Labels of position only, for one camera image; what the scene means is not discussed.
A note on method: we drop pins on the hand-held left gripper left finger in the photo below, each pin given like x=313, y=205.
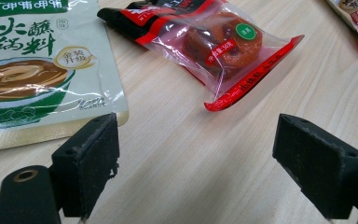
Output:
x=87, y=161

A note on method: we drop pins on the green and white sauce packet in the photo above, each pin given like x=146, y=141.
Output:
x=43, y=62

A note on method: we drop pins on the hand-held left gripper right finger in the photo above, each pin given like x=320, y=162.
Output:
x=320, y=168

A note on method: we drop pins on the red clear snack packet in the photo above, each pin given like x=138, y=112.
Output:
x=217, y=49

